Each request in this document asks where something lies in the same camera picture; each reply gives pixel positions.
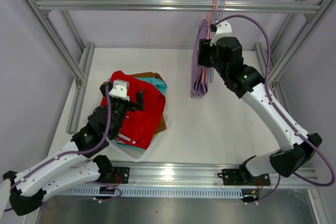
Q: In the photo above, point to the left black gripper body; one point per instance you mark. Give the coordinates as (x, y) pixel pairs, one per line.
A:
(120, 109)

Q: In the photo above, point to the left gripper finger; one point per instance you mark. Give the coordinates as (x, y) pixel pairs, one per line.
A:
(105, 88)
(138, 104)

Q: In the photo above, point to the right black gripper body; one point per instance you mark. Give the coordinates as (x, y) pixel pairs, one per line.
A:
(214, 60)

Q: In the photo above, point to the pink hanger of lilac trousers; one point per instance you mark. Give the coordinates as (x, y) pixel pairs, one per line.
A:
(205, 71)

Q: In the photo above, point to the pink hanger of red trousers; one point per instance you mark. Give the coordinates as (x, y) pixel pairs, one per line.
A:
(211, 16)

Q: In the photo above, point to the red trousers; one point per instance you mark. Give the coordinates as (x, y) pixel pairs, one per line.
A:
(147, 113)

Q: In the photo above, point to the teal trousers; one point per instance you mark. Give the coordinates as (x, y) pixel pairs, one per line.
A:
(157, 82)

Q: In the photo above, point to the brown trousers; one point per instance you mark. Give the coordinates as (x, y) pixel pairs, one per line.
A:
(162, 124)

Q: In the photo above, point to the pink hanger of yellow trousers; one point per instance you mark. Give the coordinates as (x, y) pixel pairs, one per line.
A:
(215, 9)

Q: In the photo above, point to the lilac trousers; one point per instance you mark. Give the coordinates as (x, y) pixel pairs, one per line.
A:
(198, 89)

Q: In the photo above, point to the blue hanger of brown trousers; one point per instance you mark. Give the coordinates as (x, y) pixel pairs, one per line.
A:
(212, 75)

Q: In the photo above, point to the blue hanger of teal trousers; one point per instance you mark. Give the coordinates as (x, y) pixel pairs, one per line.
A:
(224, 9)

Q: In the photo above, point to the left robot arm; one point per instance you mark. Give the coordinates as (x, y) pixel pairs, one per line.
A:
(79, 160)

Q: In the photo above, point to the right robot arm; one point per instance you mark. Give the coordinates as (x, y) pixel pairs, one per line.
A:
(296, 145)

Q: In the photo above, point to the white plastic basket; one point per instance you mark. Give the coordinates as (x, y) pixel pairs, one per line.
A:
(133, 153)

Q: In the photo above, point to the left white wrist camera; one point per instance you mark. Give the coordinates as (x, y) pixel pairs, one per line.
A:
(120, 90)

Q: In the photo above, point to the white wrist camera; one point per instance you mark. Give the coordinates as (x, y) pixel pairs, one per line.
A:
(120, 90)
(223, 29)

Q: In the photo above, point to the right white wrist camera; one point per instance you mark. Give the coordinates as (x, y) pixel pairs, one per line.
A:
(223, 29)

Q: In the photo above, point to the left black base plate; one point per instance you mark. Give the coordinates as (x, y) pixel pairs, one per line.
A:
(120, 176)

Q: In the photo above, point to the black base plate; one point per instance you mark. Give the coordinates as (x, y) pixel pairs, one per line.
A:
(120, 176)
(238, 177)

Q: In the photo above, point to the slotted cable duct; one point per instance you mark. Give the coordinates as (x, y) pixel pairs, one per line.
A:
(170, 192)

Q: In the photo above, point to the aluminium hanging rail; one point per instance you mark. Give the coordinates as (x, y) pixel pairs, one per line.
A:
(180, 6)

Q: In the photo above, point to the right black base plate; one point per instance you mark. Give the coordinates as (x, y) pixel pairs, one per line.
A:
(238, 177)

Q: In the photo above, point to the aluminium frame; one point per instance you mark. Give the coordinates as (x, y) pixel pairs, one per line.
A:
(56, 39)

